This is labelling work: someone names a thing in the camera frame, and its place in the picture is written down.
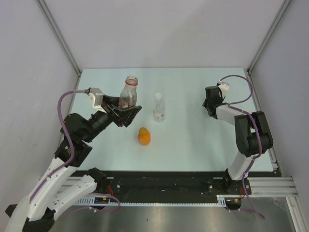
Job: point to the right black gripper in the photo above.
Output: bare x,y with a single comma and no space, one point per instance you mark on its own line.
205,103

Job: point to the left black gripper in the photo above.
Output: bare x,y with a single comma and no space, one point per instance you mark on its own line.
125,115

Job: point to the milk bottle with red label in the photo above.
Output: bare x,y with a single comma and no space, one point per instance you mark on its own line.
128,96

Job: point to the clear water bottle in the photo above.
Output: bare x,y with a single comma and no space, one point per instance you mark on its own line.
159,108

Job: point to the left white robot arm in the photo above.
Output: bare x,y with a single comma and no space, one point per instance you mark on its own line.
39,210

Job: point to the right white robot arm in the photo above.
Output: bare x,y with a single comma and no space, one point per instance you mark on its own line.
253,138

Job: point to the orange juice bottle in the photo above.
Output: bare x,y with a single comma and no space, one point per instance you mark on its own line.
144,136

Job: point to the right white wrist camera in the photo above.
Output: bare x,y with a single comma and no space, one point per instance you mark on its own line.
223,87

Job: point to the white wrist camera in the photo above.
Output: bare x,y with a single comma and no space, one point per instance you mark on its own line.
96,97
223,87

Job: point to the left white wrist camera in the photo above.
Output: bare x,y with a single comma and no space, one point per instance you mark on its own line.
96,97

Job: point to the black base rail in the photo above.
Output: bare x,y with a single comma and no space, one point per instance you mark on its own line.
158,185

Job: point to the white slotted cable duct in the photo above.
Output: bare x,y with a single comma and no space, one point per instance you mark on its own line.
201,200

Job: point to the right aluminium frame post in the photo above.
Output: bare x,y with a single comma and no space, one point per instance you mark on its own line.
269,34

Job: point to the aluminium frame post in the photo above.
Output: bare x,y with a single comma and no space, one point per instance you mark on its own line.
269,34
46,12

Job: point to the left aluminium frame post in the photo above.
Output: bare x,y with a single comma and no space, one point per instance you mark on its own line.
46,12

